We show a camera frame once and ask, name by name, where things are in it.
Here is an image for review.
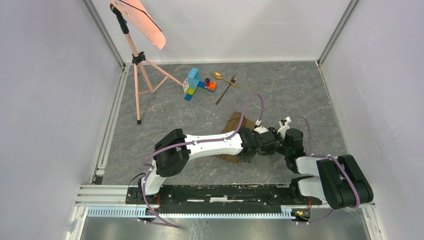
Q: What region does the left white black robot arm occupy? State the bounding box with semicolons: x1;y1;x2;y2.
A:
137;126;277;204

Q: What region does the gold spoon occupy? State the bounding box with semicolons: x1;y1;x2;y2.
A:
213;71;240;88

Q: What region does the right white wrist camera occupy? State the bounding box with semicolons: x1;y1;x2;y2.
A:
277;116;292;139

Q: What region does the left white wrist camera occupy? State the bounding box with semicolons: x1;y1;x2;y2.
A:
253;120;269;134

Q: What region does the purple cable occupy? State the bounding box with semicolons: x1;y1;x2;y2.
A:
291;115;361;225
141;93;265;229

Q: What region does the white slotted cable duct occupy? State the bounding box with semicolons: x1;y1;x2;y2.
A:
86;206;310;220

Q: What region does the colourful toy block structure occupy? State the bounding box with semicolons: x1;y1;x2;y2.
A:
182;67;217;101

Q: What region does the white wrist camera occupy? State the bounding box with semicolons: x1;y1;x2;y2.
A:
277;116;292;139
253;120;269;134

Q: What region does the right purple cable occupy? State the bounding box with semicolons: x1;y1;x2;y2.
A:
291;115;361;225

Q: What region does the brown cloth napkin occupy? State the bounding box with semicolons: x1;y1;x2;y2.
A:
215;111;256;163

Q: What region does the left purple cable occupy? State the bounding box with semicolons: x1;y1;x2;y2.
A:
141;93;265;229

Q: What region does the black fork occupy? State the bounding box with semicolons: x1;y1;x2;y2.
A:
215;74;237;105

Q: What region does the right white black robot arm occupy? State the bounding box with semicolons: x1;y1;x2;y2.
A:
276;128;374;210

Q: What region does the pink music stand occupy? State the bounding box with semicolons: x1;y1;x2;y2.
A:
108;0;184;126

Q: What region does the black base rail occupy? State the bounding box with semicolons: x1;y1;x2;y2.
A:
125;184;323;214

